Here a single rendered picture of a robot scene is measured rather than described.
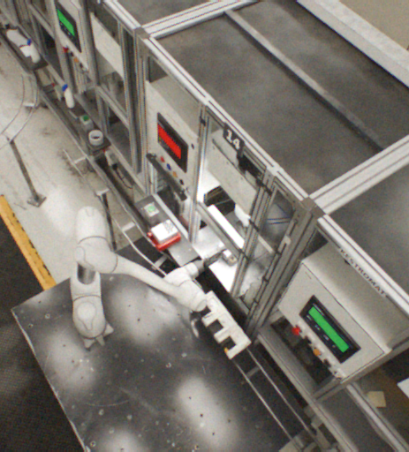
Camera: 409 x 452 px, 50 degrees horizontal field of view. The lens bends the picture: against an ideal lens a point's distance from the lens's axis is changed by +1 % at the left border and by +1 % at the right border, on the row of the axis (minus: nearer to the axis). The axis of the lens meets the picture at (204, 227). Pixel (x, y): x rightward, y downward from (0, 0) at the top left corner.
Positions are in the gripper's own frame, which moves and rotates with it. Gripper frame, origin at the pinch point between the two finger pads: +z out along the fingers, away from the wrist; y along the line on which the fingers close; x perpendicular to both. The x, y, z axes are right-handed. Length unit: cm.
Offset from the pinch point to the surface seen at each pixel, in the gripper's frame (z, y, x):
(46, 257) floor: -80, -103, 114
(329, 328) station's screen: -12, 60, -72
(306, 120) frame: 22, 97, -8
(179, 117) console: -8, 79, 35
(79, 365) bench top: -97, -35, 0
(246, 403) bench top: -33, -36, -70
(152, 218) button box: -20.6, -4.5, 43.5
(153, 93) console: -9, 77, 56
